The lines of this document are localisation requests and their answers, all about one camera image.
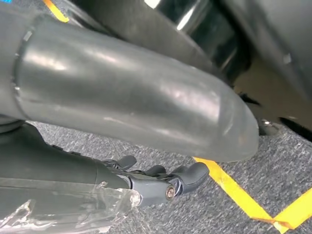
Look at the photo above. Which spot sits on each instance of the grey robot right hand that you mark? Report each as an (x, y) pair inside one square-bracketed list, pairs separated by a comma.
[(122, 90)]

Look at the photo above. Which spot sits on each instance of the clear plastic film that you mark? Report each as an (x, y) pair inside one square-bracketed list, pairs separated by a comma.
[(60, 206)]

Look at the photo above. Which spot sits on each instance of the black robot body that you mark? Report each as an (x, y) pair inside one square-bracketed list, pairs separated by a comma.
[(219, 32)]

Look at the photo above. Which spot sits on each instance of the yellow floor tape outline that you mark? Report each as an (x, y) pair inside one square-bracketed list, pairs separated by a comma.
[(233, 190)]

